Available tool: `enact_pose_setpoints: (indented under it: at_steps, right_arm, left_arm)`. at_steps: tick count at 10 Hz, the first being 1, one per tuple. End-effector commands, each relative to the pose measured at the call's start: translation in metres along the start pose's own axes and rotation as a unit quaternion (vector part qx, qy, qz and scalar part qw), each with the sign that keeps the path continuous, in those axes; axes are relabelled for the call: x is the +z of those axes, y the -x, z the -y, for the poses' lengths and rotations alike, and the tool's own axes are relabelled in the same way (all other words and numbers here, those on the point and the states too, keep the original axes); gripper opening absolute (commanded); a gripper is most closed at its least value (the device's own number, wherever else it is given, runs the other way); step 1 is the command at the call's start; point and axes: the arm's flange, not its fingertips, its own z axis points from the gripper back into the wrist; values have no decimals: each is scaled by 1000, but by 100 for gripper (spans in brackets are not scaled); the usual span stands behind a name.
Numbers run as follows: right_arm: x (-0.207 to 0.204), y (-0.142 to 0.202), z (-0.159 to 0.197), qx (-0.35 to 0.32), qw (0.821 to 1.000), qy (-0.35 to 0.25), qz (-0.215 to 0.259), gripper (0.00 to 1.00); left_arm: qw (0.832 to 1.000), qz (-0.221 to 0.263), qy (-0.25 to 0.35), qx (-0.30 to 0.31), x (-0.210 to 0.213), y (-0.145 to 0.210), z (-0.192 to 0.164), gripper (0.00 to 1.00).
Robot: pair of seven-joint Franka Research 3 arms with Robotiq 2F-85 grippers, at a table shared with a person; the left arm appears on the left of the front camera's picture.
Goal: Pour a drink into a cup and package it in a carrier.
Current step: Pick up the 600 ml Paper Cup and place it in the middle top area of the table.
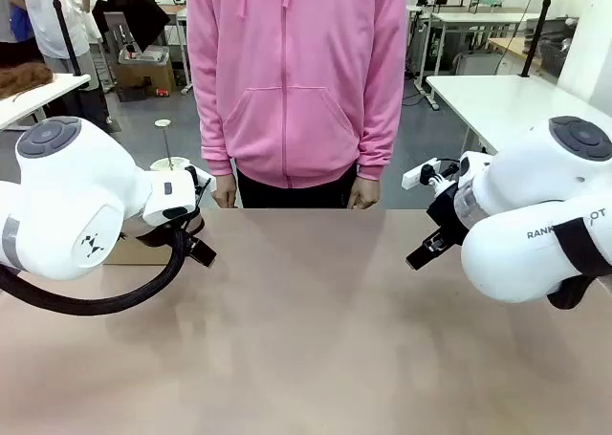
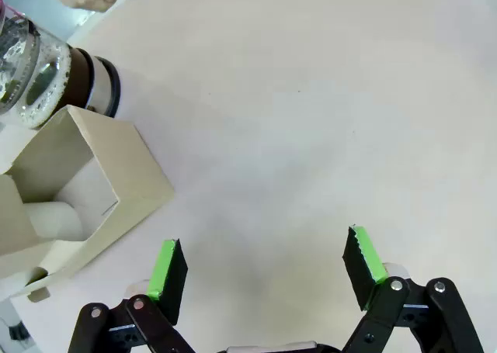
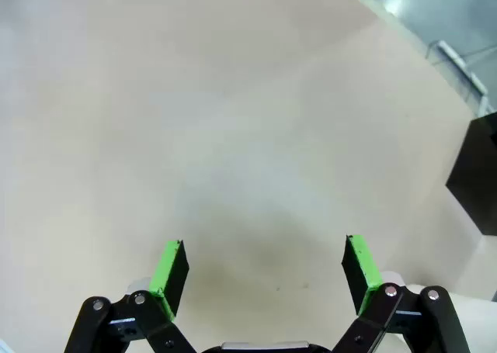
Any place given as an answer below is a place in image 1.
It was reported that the brown cardboard cup carrier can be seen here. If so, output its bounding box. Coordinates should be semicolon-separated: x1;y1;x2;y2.
103;233;179;267

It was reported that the person's right hand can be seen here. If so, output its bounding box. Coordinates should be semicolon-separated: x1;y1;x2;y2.
211;173;239;210

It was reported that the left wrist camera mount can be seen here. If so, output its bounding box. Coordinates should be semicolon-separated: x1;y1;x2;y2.
184;164;213;203

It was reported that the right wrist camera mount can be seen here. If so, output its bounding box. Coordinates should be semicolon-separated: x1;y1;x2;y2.
402;157;463;191

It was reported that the grey mesh crate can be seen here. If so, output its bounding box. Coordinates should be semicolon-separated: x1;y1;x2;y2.
538;17;579;79

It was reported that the cardboard box on floor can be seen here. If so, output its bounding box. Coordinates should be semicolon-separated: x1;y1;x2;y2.
116;52;177;102

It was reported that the large white table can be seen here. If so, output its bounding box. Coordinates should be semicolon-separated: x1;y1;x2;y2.
424;74;612;162

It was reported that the person in blue top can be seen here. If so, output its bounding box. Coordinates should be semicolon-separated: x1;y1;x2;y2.
0;0;35;66

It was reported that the long white lab table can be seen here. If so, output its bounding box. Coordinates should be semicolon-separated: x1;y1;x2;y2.
405;4;544;91

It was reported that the person's left hand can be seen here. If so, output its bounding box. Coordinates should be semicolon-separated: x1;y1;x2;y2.
347;175;383;211

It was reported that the black tripod pole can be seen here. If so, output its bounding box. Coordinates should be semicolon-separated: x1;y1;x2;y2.
46;0;83;78
519;0;558;79

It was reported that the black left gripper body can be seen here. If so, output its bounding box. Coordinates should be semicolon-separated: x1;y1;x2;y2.
139;211;207;246

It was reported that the black hanging cloth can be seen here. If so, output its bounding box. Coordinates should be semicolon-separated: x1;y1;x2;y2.
92;0;171;54

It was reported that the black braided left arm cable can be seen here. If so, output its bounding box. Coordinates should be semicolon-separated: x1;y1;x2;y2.
0;179;211;318

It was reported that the white stand with thin rod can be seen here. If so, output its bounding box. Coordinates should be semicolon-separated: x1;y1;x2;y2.
149;118;188;173

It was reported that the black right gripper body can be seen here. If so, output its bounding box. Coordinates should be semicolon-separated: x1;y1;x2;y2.
426;185;469;246

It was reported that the person in white coat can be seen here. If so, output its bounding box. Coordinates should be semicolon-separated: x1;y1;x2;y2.
18;0;114;133

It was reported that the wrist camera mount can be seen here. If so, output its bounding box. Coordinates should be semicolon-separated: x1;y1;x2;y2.
184;164;213;203
402;157;463;191

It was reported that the brown furry cloth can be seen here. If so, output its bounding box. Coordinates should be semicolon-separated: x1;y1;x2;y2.
0;61;54;100

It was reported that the person in pink hoodie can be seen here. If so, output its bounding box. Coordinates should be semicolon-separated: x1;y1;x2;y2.
186;0;408;210

